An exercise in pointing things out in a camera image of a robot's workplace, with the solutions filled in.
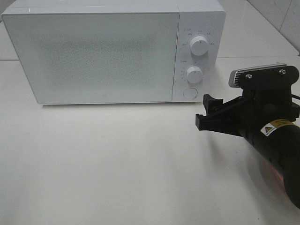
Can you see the round door release button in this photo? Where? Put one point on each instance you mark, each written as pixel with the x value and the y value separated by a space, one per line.
pixel 190 93

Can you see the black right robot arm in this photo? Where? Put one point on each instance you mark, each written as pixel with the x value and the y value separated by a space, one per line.
pixel 283 152

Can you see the white microwave oven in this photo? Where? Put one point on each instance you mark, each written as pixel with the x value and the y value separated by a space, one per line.
pixel 205 17

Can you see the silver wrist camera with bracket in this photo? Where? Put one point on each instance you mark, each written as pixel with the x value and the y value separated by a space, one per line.
pixel 265 77

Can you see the white microwave door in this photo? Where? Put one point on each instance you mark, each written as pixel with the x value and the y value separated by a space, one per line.
pixel 96 58

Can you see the upper white power knob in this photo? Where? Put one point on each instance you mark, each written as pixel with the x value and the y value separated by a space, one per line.
pixel 199 45

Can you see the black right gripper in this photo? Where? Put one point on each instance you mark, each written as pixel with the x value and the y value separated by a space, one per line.
pixel 256 113

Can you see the lower white timer knob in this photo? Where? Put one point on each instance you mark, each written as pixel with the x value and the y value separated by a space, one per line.
pixel 194 74

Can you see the pink round plate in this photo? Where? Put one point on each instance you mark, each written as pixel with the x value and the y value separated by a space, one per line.
pixel 278 177

